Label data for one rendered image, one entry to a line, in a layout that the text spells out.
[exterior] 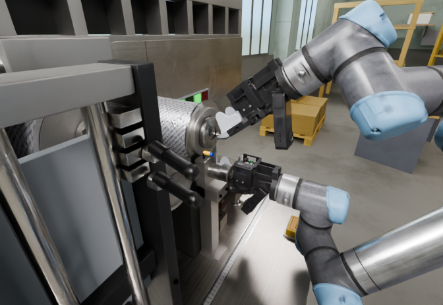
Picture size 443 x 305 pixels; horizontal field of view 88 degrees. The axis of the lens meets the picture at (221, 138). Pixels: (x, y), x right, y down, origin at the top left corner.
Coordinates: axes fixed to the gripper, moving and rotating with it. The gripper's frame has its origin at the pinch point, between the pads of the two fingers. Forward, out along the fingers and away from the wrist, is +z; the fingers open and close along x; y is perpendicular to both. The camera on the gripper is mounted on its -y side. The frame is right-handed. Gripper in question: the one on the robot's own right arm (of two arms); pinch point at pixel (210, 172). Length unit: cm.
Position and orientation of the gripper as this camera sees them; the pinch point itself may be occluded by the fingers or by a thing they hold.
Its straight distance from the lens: 67.5
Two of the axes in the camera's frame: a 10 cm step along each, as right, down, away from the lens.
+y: 0.0, -9.1, -4.2
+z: -8.7, -2.1, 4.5
